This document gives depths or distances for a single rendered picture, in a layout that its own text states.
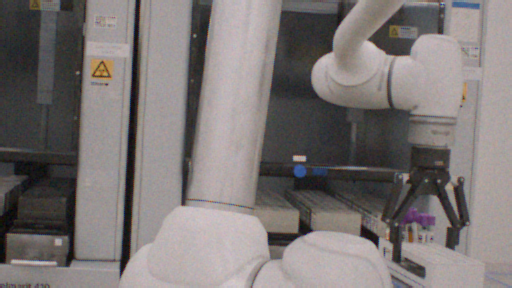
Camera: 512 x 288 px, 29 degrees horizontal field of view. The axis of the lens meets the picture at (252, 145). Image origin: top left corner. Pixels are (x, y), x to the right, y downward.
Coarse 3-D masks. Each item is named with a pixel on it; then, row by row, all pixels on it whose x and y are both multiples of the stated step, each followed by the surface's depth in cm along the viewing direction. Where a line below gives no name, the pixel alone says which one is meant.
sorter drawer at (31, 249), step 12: (24, 228) 225; (36, 228) 225; (48, 228) 236; (72, 228) 240; (12, 240) 222; (24, 240) 223; (36, 240) 223; (48, 240) 223; (60, 240) 223; (72, 240) 242; (12, 252) 222; (24, 252) 223; (36, 252) 223; (48, 252) 223; (60, 252) 224; (12, 264) 218; (24, 264) 219; (36, 264) 219; (48, 264) 219; (60, 264) 224
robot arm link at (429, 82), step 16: (416, 48) 184; (432, 48) 182; (448, 48) 182; (400, 64) 185; (416, 64) 183; (432, 64) 182; (448, 64) 182; (400, 80) 184; (416, 80) 183; (432, 80) 182; (448, 80) 182; (400, 96) 185; (416, 96) 183; (432, 96) 182; (448, 96) 182; (416, 112) 184; (432, 112) 183; (448, 112) 183
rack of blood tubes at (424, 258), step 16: (384, 240) 196; (416, 256) 178; (432, 256) 179; (448, 256) 179; (464, 256) 181; (400, 272) 186; (416, 272) 191; (432, 272) 171; (448, 272) 171; (464, 272) 172; (480, 272) 172
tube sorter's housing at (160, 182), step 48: (144, 0) 232; (192, 0) 233; (480, 0) 240; (144, 48) 232; (480, 48) 241; (144, 96) 233; (480, 96) 241; (144, 144) 233; (144, 192) 234; (384, 192) 288; (144, 240) 235
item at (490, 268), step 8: (488, 264) 212; (496, 264) 213; (504, 264) 213; (488, 272) 202; (496, 272) 202; (504, 272) 203; (392, 280) 186; (400, 280) 187; (488, 280) 192; (496, 280) 193; (504, 280) 193
